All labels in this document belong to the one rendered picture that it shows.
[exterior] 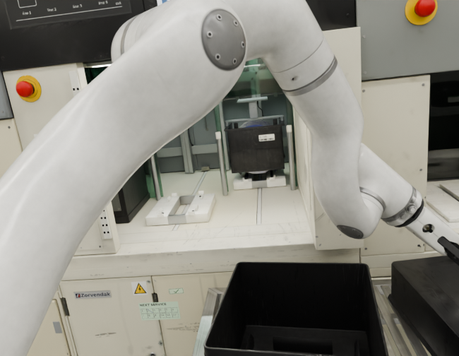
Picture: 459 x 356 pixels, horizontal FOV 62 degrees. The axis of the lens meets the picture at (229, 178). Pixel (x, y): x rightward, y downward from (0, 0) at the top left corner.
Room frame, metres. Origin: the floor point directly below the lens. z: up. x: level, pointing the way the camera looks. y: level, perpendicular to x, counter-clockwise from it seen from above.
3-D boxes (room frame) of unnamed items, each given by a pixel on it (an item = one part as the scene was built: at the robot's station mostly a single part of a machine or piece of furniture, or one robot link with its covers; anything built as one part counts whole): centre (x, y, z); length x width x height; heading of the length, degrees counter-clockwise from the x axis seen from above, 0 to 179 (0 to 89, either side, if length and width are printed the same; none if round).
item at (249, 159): (1.58, -0.13, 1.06); 0.24 x 0.20 x 0.32; 83
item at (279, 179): (1.58, -0.13, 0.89); 0.22 x 0.21 x 0.04; 173
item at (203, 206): (1.29, 0.18, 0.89); 0.22 x 0.21 x 0.04; 173
